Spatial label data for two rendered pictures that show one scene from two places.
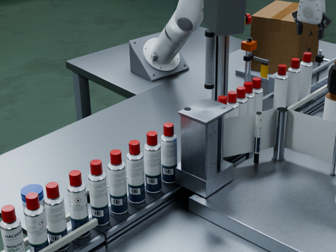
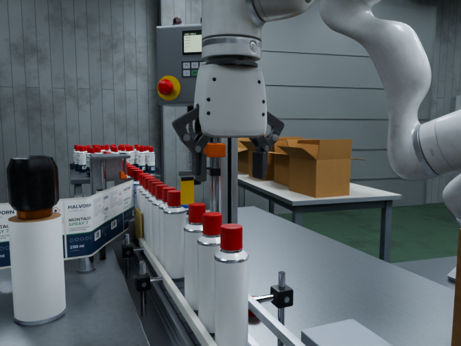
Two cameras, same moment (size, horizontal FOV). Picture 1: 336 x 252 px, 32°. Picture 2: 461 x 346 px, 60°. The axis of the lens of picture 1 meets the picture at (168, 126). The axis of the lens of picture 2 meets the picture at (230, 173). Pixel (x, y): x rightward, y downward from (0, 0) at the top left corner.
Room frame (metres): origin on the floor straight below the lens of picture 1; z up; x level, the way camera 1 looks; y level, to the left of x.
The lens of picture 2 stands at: (2.49, -1.09, 1.23)
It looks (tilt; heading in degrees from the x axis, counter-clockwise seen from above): 7 degrees down; 114
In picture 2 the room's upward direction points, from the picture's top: straight up
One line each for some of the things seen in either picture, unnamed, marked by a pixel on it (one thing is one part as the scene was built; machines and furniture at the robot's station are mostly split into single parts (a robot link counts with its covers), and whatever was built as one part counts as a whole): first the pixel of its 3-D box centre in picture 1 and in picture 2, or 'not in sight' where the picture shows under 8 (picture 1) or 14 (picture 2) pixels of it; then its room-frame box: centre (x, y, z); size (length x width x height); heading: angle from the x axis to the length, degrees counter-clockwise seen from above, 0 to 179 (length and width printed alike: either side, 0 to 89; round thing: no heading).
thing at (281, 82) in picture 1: (280, 90); (197, 256); (2.12, -0.44, 0.98); 0.05 x 0.05 x 0.20
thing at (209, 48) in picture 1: (209, 59); (194, 145); (1.95, -0.15, 1.18); 0.04 x 0.04 x 0.21
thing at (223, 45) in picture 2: not in sight; (232, 53); (2.25, -0.57, 1.33); 0.09 x 0.08 x 0.03; 47
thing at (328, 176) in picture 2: not in sight; (319, 165); (1.92, 1.64, 0.97); 0.51 x 0.42 x 0.37; 46
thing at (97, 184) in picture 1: (98, 192); not in sight; (1.43, 0.20, 0.98); 0.05 x 0.05 x 0.20
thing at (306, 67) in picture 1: (305, 76); (231, 292); (2.25, -0.57, 0.98); 0.05 x 0.05 x 0.20
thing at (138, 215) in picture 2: not in sight; (138, 224); (1.76, -0.15, 0.94); 0.10 x 0.01 x 0.09; 137
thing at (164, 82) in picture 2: (246, 19); (166, 87); (1.95, -0.27, 1.32); 0.04 x 0.03 x 0.04; 12
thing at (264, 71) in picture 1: (264, 70); (186, 190); (2.05, -0.36, 1.09); 0.03 x 0.01 x 0.06; 47
